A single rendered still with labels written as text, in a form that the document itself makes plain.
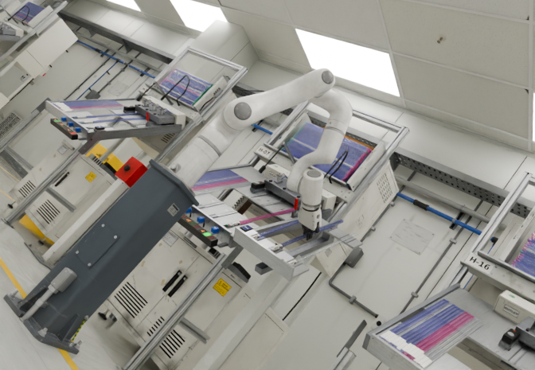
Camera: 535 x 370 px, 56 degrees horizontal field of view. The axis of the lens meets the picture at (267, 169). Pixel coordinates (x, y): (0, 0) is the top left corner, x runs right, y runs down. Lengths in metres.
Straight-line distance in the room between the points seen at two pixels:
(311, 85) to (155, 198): 0.78
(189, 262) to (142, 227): 0.91
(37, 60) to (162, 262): 4.28
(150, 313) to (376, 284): 2.02
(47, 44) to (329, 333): 4.64
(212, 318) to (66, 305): 0.86
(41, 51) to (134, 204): 4.91
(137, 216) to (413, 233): 2.84
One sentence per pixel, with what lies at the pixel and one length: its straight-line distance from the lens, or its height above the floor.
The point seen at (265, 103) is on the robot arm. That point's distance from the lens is 2.05.
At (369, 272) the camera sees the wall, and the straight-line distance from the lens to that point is 4.23.
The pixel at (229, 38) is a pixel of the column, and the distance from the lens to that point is 6.08.
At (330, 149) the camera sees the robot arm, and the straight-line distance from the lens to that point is 2.13.
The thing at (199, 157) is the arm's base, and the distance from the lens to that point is 1.96.
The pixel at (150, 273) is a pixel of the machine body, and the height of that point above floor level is 0.34.
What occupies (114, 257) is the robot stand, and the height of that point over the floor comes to 0.34.
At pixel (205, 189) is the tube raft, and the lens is 2.72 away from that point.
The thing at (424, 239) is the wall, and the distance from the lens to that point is 4.28.
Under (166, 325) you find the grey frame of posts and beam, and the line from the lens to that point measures 2.29.
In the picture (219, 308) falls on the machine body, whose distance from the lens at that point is 2.55.
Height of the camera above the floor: 0.46
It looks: 15 degrees up
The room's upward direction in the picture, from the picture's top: 41 degrees clockwise
